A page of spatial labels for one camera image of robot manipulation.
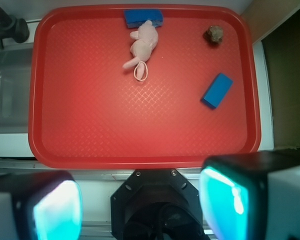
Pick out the black octagonal mount base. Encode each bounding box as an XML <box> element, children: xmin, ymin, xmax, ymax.
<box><xmin>110</xmin><ymin>169</ymin><xmax>209</xmax><ymax>240</ymax></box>

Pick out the blue rectangular block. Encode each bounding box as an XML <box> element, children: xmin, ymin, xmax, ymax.
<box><xmin>200</xmin><ymin>73</ymin><xmax>233</xmax><ymax>110</ymax></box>

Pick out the stainless steel sink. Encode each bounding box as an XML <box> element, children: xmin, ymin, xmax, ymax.
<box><xmin>0</xmin><ymin>48</ymin><xmax>33</xmax><ymax>134</ymax></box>

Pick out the pink plush mouse toy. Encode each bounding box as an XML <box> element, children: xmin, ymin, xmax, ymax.
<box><xmin>122</xmin><ymin>20</ymin><xmax>159</xmax><ymax>82</ymax></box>

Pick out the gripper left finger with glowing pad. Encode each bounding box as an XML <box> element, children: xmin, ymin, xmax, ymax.
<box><xmin>0</xmin><ymin>170</ymin><xmax>83</xmax><ymax>240</ymax></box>

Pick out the red plastic tray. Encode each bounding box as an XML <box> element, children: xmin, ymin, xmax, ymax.
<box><xmin>28</xmin><ymin>4</ymin><xmax>261</xmax><ymax>169</ymax></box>

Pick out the blue sponge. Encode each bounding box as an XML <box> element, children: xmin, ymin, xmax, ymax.
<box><xmin>123</xmin><ymin>9</ymin><xmax>164</xmax><ymax>29</ymax></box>

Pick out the black faucet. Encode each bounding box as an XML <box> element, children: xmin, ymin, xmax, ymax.
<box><xmin>0</xmin><ymin>7</ymin><xmax>30</xmax><ymax>50</ymax></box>

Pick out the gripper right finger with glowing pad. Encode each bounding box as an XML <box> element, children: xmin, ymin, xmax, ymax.
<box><xmin>198</xmin><ymin>149</ymin><xmax>300</xmax><ymax>240</ymax></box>

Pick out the brown rock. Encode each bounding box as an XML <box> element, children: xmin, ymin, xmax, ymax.
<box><xmin>203</xmin><ymin>25</ymin><xmax>224</xmax><ymax>45</ymax></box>

